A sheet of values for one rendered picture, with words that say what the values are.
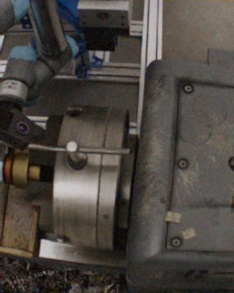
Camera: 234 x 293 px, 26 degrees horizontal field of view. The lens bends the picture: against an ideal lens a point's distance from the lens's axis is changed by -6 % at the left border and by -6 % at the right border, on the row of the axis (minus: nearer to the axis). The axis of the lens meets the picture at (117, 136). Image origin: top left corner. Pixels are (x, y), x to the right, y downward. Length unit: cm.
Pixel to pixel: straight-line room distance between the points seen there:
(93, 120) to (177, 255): 33
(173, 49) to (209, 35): 23
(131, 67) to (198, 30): 57
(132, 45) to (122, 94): 25
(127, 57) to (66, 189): 138
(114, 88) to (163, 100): 121
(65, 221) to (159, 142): 24
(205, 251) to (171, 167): 18
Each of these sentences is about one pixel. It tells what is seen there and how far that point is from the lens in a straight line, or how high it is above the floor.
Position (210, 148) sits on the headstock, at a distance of 99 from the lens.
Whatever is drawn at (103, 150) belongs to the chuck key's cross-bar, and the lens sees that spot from 92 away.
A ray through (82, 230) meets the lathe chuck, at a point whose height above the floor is 115.
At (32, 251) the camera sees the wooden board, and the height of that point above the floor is 90.
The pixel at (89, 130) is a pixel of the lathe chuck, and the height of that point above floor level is 123.
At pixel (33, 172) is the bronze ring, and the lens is 114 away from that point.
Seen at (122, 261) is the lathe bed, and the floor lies 87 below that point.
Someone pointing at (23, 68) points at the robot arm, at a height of 111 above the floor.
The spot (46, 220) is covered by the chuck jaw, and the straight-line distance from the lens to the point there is 109.
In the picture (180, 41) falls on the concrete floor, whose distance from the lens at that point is 263.
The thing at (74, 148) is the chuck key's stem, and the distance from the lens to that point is 92.
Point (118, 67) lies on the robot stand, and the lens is 228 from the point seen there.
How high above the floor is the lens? 216
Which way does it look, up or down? 67 degrees down
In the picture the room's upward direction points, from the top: 4 degrees counter-clockwise
